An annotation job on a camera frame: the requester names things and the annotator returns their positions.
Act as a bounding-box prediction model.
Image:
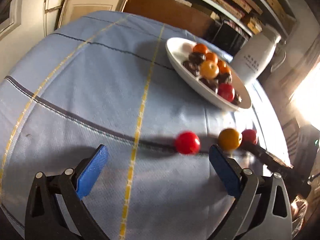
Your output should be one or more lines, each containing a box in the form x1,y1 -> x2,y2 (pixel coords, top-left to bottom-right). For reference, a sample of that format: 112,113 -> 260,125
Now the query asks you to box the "brown wooden cabinet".
124,0 -> 219,39

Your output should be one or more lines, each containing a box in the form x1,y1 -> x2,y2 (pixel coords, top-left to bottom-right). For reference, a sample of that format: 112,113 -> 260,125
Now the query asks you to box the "small red tomato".
175,131 -> 201,155

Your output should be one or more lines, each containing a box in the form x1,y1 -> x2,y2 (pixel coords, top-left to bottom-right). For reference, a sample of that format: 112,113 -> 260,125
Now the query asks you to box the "window frame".
0,0 -> 23,40

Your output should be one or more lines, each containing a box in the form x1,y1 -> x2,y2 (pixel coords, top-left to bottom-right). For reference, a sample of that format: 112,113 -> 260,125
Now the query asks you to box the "dark brown chestnut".
199,78 -> 219,94

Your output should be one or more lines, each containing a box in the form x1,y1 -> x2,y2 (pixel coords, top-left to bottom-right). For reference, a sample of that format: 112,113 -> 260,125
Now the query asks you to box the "orange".
217,60 -> 226,68

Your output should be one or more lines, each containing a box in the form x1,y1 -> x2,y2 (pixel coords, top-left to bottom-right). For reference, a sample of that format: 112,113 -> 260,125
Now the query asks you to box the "pale yellow fruit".
217,128 -> 242,151

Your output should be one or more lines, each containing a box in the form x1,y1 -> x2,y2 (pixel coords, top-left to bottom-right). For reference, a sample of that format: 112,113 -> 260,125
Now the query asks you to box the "blue checked tablecloth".
1,11 -> 289,239

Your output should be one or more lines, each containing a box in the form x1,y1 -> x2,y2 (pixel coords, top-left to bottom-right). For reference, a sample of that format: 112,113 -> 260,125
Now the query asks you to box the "yellow orange kumquat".
200,60 -> 220,79

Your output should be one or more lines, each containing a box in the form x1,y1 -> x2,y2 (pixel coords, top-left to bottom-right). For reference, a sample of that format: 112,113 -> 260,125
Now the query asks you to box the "orange tangerine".
206,52 -> 219,64
193,43 -> 209,54
219,66 -> 231,75

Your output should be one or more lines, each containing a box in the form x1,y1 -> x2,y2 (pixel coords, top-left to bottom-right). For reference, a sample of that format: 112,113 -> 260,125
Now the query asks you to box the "red plum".
241,129 -> 258,145
217,83 -> 235,102

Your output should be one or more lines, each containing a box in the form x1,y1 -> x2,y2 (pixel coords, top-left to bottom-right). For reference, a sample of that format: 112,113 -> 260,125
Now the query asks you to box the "white thermos jug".
231,24 -> 281,85

